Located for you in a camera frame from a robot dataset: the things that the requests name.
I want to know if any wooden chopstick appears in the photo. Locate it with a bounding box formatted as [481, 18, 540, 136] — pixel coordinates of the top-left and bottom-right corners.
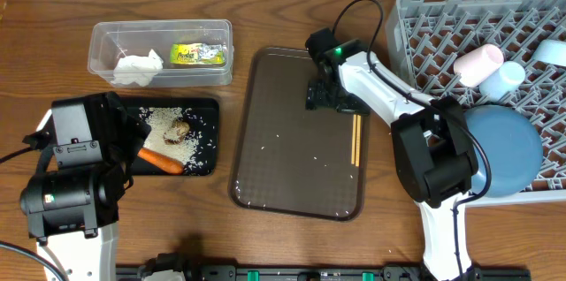
[353, 115, 362, 167]
[351, 115, 359, 167]

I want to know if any brown food scrap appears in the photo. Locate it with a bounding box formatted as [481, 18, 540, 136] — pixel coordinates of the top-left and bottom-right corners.
[163, 120, 190, 145]

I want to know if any green snack wrapper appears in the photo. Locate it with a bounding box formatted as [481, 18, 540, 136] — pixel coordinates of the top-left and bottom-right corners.
[170, 43, 226, 65]

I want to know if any pile of white rice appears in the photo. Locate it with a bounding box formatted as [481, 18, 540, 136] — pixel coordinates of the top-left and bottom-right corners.
[138, 107, 218, 176]

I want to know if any orange carrot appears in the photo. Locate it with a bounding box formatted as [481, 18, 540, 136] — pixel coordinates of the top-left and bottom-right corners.
[138, 148, 184, 175]

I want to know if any light blue plastic cup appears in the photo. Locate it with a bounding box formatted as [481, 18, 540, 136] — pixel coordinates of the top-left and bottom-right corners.
[478, 61, 526, 102]

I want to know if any white tissue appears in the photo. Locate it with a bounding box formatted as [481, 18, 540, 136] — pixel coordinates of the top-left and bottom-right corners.
[111, 49, 164, 87]

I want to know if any blue plate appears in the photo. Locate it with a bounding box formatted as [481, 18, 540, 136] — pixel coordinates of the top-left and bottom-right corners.
[465, 105, 543, 198]

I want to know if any light blue rice bowl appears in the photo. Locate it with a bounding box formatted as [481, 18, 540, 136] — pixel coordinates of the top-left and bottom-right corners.
[532, 39, 566, 66]

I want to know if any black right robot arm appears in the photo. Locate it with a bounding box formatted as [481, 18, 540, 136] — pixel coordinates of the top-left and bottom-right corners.
[305, 30, 478, 280]

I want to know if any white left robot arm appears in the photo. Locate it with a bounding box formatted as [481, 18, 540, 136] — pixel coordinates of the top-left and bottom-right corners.
[19, 92, 150, 280]

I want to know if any grey dishwasher rack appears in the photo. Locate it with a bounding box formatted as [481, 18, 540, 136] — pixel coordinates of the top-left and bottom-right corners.
[386, 0, 565, 207]

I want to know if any black waste tray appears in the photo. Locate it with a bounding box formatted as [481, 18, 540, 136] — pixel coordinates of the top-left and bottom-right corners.
[122, 97, 219, 177]

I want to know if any dark brown serving tray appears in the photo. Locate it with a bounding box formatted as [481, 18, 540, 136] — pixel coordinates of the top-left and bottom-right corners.
[229, 47, 368, 222]

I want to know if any clear plastic bin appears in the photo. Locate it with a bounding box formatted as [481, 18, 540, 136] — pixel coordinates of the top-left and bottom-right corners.
[88, 19, 233, 88]

